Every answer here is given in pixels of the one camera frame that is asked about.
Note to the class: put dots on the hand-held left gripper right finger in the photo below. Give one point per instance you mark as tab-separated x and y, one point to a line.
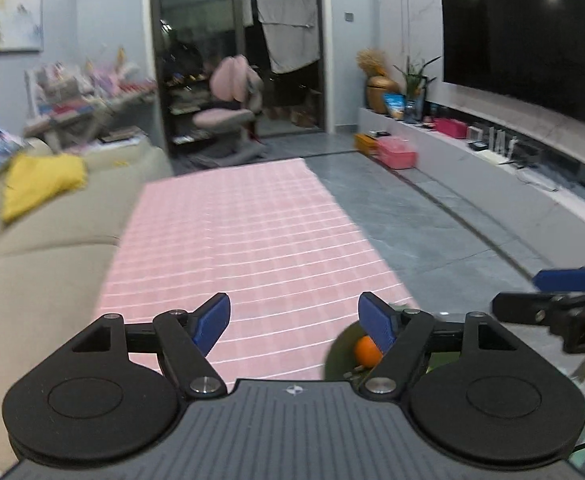
375	320

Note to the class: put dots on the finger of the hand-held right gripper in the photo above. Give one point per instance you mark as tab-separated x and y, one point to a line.
567	280
522	307

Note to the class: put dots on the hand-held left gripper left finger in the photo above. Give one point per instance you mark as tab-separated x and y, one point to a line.
212	317

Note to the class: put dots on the orange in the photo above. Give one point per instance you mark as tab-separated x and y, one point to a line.
365	352

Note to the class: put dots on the green bowl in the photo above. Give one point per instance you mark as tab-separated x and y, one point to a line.
340	355

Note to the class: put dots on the pink checked blanket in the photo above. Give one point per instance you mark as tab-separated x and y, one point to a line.
247	235

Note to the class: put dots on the grey television bench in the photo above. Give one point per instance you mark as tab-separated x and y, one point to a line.
472	170

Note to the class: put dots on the pink plastic basket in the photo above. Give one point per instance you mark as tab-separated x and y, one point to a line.
396	152

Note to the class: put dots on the beige sofa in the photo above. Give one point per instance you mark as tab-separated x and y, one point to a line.
47	260

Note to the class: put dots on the yellow box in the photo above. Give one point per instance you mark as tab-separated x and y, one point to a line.
366	143

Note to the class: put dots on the pink storage box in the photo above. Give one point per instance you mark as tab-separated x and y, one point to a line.
450	127

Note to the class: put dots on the blue snack packet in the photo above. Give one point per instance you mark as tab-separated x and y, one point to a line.
394	106

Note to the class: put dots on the yellow cushion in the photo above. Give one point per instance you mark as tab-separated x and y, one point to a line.
42	175

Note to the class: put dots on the gold vase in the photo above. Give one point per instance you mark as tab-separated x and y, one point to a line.
380	92

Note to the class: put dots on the pink swivel chair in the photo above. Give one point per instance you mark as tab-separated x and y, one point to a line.
230	80

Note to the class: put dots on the black flat television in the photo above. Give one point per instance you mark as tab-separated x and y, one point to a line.
517	45

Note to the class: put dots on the green potted plant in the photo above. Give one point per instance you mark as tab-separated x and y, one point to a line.
412	77

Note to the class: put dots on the cluttered white desk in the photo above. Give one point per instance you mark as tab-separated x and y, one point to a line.
72	110

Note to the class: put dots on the dried flower bunch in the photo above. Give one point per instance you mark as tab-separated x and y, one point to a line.
371	62

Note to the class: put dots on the grey hanging towel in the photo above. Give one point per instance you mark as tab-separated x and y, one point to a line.
290	30

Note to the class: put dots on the wall switch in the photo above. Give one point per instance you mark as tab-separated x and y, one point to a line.
348	16

